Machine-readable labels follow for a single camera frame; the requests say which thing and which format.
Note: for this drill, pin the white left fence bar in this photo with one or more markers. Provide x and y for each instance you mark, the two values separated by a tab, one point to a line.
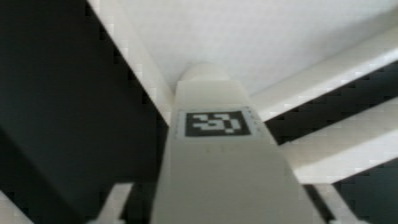
12	214

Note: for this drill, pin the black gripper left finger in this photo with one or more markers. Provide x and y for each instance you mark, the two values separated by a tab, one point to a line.
127	204

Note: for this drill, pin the white desk leg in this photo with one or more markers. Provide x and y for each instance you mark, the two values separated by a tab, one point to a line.
227	183

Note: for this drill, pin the white desk top tray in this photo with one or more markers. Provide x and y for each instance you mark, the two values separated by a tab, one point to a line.
296	46

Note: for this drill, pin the white fence bar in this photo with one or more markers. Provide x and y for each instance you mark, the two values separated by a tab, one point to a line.
12	214
349	147

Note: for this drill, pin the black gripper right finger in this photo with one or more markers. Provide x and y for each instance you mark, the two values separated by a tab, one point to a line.
332	205

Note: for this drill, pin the white front fence bar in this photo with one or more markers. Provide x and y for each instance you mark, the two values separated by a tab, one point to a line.
349	147

